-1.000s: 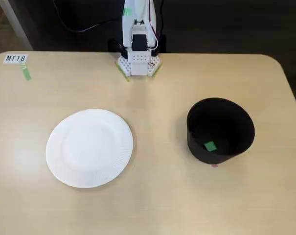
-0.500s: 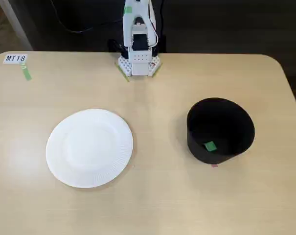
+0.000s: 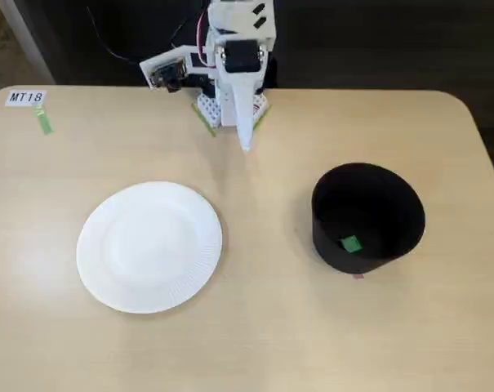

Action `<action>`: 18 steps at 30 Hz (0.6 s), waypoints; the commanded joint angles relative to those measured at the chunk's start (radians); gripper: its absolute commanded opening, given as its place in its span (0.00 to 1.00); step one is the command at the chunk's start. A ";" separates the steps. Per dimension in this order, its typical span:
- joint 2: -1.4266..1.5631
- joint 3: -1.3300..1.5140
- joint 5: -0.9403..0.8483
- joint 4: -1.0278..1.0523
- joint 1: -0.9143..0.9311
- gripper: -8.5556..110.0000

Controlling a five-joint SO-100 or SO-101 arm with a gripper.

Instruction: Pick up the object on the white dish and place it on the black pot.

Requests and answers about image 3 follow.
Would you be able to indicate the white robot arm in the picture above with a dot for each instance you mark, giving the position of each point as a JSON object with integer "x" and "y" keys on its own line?
{"x": 238, "y": 18}

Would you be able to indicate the white MT18 label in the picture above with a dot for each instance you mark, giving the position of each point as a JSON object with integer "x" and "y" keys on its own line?
{"x": 25, "y": 97}

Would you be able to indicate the black round pot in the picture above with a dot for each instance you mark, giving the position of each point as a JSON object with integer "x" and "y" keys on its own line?
{"x": 410, "y": 241}

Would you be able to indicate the red tape piece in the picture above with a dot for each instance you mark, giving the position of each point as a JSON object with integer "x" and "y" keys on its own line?
{"x": 359, "y": 277}

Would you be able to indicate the green tape strip by label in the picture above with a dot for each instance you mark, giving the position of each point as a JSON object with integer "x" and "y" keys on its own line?
{"x": 43, "y": 119}

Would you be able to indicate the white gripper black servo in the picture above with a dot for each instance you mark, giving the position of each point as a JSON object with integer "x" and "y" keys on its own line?
{"x": 241, "y": 56}

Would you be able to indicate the short green base tape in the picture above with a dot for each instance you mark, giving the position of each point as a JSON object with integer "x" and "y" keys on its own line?
{"x": 263, "y": 118}

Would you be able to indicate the wrist camera on white plate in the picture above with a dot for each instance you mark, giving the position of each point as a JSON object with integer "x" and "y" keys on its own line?
{"x": 165, "y": 71}

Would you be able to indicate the green cube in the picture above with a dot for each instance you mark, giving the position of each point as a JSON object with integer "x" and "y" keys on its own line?
{"x": 351, "y": 243}

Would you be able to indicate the white paper plate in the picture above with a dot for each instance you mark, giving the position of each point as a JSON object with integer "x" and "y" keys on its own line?
{"x": 148, "y": 249}

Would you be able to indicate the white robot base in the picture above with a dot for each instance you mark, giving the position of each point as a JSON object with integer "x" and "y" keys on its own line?
{"x": 224, "y": 108}

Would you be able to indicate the white background post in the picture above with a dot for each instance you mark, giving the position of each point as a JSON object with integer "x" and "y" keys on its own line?
{"x": 28, "y": 41}

